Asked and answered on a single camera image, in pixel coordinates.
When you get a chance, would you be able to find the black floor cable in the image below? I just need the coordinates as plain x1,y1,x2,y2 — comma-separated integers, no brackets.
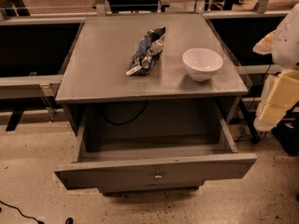
0,200,75,224

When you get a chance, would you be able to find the crumpled blue chip bag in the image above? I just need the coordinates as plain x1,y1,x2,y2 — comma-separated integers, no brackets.
126,26,166,76

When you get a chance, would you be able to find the grey drawer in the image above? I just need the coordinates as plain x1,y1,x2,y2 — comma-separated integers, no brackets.
99,179,205,194
55,100,257,189

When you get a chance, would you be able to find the grey top drawer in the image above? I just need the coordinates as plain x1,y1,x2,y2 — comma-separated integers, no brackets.
55,100,257,189

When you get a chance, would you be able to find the black cable inside cabinet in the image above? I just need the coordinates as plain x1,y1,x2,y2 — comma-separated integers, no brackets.
101,100,150,127

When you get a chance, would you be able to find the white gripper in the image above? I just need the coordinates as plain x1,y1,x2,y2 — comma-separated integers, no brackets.
252,31,299,132

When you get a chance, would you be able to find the right metal rail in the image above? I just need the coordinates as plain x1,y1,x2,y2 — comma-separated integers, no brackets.
235,64,282,75

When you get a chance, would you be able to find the metal rail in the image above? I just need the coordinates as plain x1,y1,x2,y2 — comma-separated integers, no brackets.
235,64,282,75
0,75,63,99

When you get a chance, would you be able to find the left metal rail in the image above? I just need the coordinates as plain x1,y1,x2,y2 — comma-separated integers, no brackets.
0,75,63,99

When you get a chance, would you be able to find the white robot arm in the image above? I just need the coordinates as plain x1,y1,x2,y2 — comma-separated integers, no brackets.
253,4,299,132

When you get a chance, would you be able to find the grey drawer cabinet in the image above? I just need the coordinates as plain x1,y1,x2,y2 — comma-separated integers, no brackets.
55,13,249,195

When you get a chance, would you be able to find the white ceramic bowl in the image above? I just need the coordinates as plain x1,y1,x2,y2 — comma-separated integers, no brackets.
182,48,223,81

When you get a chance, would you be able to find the grey bottom drawer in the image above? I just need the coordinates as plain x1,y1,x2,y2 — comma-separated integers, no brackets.
99,179,205,194

